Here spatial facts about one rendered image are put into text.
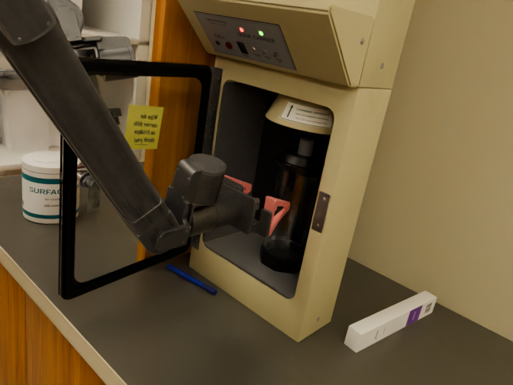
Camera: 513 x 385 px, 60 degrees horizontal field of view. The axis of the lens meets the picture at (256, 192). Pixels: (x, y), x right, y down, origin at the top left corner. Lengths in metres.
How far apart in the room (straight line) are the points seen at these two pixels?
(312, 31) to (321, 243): 0.34
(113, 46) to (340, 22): 0.40
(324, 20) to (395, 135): 0.59
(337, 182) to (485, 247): 0.48
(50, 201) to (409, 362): 0.87
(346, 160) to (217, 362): 0.40
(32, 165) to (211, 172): 0.61
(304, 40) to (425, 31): 0.52
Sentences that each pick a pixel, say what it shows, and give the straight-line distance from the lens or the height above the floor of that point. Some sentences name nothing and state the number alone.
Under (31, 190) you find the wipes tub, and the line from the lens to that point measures 1.19.
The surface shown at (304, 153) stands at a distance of 0.87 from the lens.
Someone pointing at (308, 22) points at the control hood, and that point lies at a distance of 0.64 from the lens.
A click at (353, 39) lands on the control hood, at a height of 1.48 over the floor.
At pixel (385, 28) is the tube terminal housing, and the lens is 0.73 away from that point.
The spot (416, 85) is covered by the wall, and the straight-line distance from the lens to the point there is 1.13.
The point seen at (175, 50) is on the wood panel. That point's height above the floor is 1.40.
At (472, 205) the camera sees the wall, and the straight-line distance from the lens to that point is 1.11.
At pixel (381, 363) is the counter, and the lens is 0.90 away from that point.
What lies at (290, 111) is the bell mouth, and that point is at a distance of 0.80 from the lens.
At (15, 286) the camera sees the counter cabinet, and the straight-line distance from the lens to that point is 1.18.
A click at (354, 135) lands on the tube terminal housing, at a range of 0.73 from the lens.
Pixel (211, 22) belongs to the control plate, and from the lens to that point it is 0.80.
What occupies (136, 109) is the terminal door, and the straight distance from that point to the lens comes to 0.77.
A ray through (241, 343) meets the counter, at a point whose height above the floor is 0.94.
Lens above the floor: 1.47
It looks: 20 degrees down
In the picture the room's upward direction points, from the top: 10 degrees clockwise
